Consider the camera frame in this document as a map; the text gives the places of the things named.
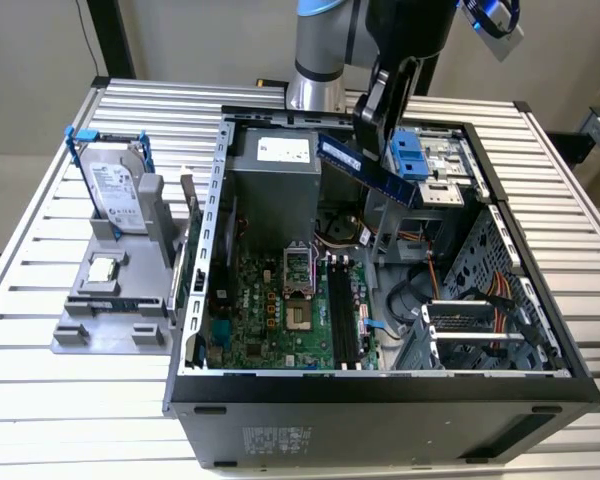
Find black open PC case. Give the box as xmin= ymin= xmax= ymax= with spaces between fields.
xmin=160 ymin=103 xmax=600 ymax=471

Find thin orange wire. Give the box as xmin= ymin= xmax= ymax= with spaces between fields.
xmin=426 ymin=252 xmax=441 ymax=301

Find CPU socket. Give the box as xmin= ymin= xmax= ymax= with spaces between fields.
xmin=285 ymin=299 xmax=314 ymax=331

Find metal socket cover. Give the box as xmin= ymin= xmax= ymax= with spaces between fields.
xmin=283 ymin=242 xmax=315 ymax=299

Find black looped cable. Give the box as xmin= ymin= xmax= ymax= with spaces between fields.
xmin=385 ymin=264 xmax=431 ymax=326

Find green graphics card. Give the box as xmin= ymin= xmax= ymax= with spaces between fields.
xmin=167 ymin=167 xmax=206 ymax=321

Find hard disk in blue carrier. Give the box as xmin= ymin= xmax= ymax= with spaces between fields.
xmin=64 ymin=127 xmax=154 ymax=241

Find grey power supply unit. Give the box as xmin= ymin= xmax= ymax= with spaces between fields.
xmin=227 ymin=127 xmax=324 ymax=251

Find blue RAM stick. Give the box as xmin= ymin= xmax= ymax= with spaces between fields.
xmin=317 ymin=132 xmax=425 ymax=209

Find red yellow power wires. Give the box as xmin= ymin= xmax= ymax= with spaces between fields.
xmin=487 ymin=272 xmax=514 ymax=334

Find grey parts rack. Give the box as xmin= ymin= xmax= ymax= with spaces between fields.
xmin=49 ymin=172 xmax=191 ymax=356

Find metal drive bay cage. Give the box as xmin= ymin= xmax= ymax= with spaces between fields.
xmin=363 ymin=127 xmax=486 ymax=264

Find black RAM slot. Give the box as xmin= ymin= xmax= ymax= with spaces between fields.
xmin=329 ymin=254 xmax=349 ymax=371
xmin=342 ymin=254 xmax=364 ymax=371
xmin=335 ymin=255 xmax=356 ymax=370
xmin=325 ymin=255 xmax=341 ymax=370

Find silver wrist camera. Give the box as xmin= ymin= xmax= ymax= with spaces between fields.
xmin=457 ymin=0 xmax=526 ymax=64

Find black metal post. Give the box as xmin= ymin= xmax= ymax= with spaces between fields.
xmin=86 ymin=0 xmax=136 ymax=80

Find silver CPU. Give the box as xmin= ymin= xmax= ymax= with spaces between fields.
xmin=87 ymin=257 xmax=119 ymax=284

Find blue plastic drive latch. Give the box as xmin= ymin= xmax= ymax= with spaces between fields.
xmin=390 ymin=128 xmax=429 ymax=182

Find green motherboard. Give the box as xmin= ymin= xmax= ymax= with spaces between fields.
xmin=204 ymin=247 xmax=381 ymax=372

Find perforated metal disk bay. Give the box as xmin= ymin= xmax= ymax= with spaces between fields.
xmin=394 ymin=298 xmax=546 ymax=371

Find blue expansion slot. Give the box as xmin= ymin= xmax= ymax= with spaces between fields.
xmin=210 ymin=319 xmax=231 ymax=349

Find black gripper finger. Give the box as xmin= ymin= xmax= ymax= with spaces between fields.
xmin=379 ymin=55 xmax=424 ymax=161
xmin=351 ymin=67 xmax=396 ymax=162

